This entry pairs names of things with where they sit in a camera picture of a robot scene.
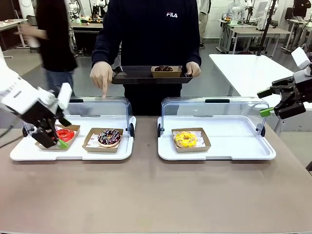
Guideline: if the person's right hand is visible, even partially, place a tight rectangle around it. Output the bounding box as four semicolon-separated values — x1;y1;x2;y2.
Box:
89;61;114;99

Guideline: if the person's left hand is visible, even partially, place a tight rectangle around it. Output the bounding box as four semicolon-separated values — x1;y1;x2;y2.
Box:
185;61;202;78

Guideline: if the red glazed donut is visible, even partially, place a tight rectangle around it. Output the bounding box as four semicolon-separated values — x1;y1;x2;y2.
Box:
55;129;75;142

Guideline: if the black serving tray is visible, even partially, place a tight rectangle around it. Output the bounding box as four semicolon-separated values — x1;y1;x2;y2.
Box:
111;65;194;85

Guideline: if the grey background desk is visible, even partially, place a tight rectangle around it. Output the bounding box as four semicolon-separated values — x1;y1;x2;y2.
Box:
228;25;292;56

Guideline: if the chocolate donut with white drizzle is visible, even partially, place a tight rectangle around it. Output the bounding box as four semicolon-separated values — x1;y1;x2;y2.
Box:
97;129;122;148

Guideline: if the light background table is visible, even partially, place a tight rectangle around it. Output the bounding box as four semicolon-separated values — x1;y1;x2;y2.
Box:
0;19;29;59

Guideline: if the person in navy FILA sweater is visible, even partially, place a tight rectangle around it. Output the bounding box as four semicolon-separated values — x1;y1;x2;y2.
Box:
92;0;202;117

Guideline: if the cardboard box of red donut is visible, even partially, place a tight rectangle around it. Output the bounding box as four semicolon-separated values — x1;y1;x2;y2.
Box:
35;124;81;151

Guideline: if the cardboard box of yellow donut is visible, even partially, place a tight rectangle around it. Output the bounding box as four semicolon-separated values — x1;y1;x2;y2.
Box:
171;127;211;154

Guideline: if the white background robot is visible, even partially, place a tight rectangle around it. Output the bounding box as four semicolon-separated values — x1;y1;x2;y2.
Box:
229;0;247;21

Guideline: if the cardboard box of plain chocolate donut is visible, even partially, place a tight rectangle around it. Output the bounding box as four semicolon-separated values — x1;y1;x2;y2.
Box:
151;65;183;78

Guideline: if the bystander in black shirt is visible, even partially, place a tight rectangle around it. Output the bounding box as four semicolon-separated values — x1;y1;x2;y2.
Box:
36;0;78;97

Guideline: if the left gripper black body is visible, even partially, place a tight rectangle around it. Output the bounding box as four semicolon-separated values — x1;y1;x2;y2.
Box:
20;101;61;128

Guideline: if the person's right forearm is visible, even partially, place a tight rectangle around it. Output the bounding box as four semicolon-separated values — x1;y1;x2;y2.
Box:
92;26;122;66

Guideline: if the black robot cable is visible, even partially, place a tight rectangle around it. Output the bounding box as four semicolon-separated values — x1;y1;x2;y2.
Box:
0;125;16;148

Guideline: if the cardboard box of drizzled donut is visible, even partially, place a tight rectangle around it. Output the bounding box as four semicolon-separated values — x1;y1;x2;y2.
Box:
82;127;124;154

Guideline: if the bystander's blurred hand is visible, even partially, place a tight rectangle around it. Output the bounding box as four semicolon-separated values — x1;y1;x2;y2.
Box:
14;23;38;41

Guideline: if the black tripod pole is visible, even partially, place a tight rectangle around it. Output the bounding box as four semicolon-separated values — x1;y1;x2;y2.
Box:
255;0;279;57

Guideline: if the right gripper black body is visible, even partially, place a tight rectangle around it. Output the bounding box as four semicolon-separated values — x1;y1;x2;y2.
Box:
292;70;312;112

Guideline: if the clear plastic tray lid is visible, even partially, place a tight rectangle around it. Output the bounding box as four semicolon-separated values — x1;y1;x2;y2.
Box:
24;96;134;137
161;97;270;133

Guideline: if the cluttered background workbench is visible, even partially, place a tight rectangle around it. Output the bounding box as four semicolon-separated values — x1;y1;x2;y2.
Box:
69;14;104;58

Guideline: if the white side table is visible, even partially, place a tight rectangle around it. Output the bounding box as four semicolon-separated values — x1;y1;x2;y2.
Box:
209;53;312;136

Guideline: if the yellow sprinkled donut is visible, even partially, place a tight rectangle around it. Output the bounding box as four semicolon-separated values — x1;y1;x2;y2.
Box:
175;131;197;148

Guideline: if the white display tray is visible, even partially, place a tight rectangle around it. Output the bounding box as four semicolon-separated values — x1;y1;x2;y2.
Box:
9;116;137;161
157;116;277;161

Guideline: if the bystander in khaki trousers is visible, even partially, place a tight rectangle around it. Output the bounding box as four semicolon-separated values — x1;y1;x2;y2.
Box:
198;0;211;49

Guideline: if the person's left forearm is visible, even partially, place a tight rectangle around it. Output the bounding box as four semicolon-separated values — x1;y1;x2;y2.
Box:
184;24;202;65

